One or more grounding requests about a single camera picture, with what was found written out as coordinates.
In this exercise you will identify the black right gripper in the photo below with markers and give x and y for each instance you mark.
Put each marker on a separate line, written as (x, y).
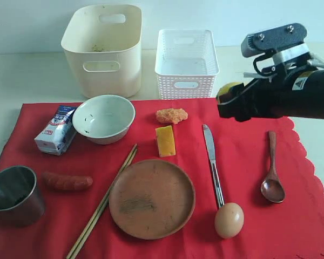
(300, 94)

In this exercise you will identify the yellow lemon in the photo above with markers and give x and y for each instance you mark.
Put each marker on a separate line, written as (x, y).
(224, 89)

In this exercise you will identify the orange fried nugget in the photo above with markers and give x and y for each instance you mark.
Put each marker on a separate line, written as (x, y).
(171, 115)

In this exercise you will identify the yellow cheese wedge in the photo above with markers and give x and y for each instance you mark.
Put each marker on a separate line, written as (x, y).
(165, 141)

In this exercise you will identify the brown egg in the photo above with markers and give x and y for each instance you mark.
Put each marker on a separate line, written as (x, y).
(229, 220)

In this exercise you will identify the blue white milk carton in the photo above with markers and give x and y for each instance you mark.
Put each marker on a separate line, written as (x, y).
(58, 134)

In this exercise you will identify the red sausage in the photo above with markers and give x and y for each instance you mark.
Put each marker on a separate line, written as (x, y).
(63, 182)

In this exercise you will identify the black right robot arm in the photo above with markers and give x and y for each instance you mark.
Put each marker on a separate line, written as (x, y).
(298, 94)

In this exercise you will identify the steel table knife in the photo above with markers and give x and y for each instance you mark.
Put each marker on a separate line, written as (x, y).
(212, 158)

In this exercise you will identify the white perforated basket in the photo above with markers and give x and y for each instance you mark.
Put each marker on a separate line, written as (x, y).
(186, 63)

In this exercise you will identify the brown wooden spoon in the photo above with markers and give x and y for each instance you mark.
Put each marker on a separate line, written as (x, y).
(271, 188)

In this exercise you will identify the red tablecloth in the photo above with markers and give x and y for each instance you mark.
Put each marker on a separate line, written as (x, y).
(199, 187)

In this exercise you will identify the wooden chopstick left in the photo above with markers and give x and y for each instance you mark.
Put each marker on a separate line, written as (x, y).
(98, 205)

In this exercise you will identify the brown wooden plate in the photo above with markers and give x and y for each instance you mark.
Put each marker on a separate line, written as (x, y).
(152, 199)

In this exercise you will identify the white ceramic bowl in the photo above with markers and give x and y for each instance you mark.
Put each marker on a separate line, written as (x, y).
(104, 119)

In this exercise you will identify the cream plastic tub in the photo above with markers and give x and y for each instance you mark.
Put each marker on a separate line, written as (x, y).
(102, 44)

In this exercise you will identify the stainless steel cup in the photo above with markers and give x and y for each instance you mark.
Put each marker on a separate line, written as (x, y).
(21, 203)

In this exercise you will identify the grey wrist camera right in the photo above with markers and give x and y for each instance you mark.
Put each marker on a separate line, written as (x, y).
(274, 39)

